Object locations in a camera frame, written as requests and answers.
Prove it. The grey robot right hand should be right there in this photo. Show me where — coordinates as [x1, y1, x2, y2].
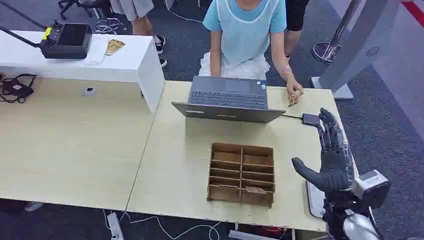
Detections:
[291, 107, 355, 196]

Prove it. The white flat tablet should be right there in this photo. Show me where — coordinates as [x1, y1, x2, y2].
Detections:
[305, 180, 328, 220]

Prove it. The black power adapter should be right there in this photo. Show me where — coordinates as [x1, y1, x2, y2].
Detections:
[301, 112, 322, 127]

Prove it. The wooden compartment card box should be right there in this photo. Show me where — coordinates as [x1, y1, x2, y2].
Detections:
[206, 142, 276, 209]

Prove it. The person's hand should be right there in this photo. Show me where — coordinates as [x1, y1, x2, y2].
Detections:
[286, 76, 304, 99]

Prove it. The chrome round stand base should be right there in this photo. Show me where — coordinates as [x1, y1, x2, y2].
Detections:
[311, 41, 343, 64]

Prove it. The grey open laptop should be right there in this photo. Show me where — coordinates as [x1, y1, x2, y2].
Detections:
[171, 75, 286, 124]

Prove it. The grey slanted stand pillar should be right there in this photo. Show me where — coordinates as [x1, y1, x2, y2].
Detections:
[309, 0, 404, 101]

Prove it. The standing person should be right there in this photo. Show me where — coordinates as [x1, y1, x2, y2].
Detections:
[283, 0, 311, 58]
[109, 0, 168, 68]

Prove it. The seated person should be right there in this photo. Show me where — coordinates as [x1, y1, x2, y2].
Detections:
[198, 0, 304, 99]

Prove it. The white power strip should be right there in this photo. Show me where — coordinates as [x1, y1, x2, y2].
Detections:
[106, 212, 125, 240]

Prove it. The white raised shelf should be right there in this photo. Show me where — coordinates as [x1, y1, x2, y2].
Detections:
[0, 30, 166, 114]

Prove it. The white paper sheet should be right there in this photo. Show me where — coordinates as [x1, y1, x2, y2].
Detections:
[83, 39, 109, 66]

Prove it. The black remote controller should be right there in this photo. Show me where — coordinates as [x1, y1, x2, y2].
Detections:
[39, 20, 93, 60]

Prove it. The black office chair base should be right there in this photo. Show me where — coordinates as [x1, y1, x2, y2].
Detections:
[57, 0, 112, 21]

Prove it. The black rod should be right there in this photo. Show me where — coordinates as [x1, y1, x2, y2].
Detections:
[0, 25, 43, 49]

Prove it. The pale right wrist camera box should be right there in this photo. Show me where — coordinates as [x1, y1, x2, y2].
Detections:
[351, 169, 392, 210]

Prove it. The white floor cable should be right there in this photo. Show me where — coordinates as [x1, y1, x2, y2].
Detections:
[164, 4, 204, 25]
[102, 209, 222, 240]

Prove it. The chrome ring chair base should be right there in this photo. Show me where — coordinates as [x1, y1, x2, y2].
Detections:
[95, 17, 124, 36]

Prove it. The black tangled cable bundle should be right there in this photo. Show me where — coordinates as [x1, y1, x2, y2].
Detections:
[0, 73, 38, 105]

